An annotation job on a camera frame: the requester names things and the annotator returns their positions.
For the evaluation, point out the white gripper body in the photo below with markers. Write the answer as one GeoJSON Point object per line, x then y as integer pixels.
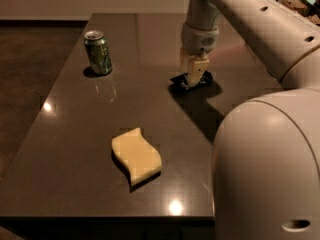
{"type": "Point", "coordinates": [198, 39]}

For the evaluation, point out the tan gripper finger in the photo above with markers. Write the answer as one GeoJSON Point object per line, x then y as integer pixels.
{"type": "Point", "coordinates": [196, 67]}
{"type": "Point", "coordinates": [183, 60]}

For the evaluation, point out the snack packets in basket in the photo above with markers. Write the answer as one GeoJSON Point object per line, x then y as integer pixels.
{"type": "Point", "coordinates": [301, 9]}

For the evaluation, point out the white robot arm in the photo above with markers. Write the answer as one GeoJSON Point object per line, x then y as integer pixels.
{"type": "Point", "coordinates": [265, 168]}

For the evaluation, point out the blue rxbar blueberry wrapper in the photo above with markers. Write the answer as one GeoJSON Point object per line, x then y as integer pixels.
{"type": "Point", "coordinates": [181, 81]}

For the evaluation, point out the green soda can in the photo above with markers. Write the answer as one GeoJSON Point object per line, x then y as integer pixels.
{"type": "Point", "coordinates": [98, 52]}

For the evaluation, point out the yellow wavy sponge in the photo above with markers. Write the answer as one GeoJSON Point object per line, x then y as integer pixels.
{"type": "Point", "coordinates": [137, 155]}

